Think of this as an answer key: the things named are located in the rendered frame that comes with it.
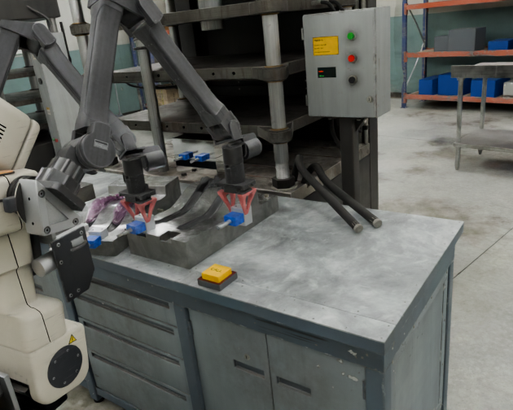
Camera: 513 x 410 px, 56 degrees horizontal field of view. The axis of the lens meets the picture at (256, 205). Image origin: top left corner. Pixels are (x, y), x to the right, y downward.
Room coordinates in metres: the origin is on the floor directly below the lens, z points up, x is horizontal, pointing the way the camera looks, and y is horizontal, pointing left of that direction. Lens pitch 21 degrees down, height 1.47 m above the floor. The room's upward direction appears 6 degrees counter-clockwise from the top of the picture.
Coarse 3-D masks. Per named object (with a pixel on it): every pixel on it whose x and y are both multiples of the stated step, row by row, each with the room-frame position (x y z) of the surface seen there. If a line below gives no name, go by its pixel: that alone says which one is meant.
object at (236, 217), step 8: (232, 208) 1.35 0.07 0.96; (240, 208) 1.33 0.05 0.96; (224, 216) 1.31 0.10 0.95; (232, 216) 1.30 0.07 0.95; (240, 216) 1.31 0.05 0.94; (248, 216) 1.33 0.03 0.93; (224, 224) 1.28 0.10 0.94; (232, 224) 1.30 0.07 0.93; (240, 224) 1.33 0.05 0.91; (248, 224) 1.33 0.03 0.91
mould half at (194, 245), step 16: (192, 192) 1.65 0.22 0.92; (208, 192) 1.61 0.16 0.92; (256, 192) 1.59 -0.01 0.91; (176, 208) 1.59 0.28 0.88; (192, 208) 1.57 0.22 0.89; (224, 208) 1.51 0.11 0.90; (256, 208) 1.58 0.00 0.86; (272, 208) 1.66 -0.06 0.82; (160, 224) 1.45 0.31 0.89; (176, 224) 1.44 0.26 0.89; (208, 224) 1.42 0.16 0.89; (256, 224) 1.57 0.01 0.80; (128, 240) 1.44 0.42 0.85; (144, 240) 1.40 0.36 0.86; (176, 240) 1.31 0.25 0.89; (192, 240) 1.31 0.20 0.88; (208, 240) 1.37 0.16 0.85; (224, 240) 1.43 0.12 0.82; (144, 256) 1.41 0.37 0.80; (160, 256) 1.36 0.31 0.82; (176, 256) 1.32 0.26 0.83; (192, 256) 1.31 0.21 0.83
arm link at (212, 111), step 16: (144, 0) 1.24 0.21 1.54; (144, 16) 1.24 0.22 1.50; (160, 16) 1.26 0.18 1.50; (128, 32) 1.30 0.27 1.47; (144, 32) 1.26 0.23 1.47; (160, 32) 1.28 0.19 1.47; (160, 48) 1.27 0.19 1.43; (176, 48) 1.30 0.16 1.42; (160, 64) 1.30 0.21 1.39; (176, 64) 1.28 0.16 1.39; (176, 80) 1.30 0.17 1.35; (192, 80) 1.30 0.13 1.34; (192, 96) 1.30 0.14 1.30; (208, 96) 1.32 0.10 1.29; (208, 112) 1.31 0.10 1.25; (224, 112) 1.33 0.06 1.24; (208, 128) 1.34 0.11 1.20; (224, 128) 1.31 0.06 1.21
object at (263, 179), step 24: (168, 144) 3.09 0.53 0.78; (288, 144) 2.73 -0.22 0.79; (312, 144) 2.67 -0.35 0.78; (360, 144) 2.56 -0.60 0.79; (120, 168) 2.59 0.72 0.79; (264, 168) 2.30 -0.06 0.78; (336, 168) 2.25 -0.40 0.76; (264, 192) 1.98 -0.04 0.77; (288, 192) 1.92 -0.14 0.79; (312, 192) 2.05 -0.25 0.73
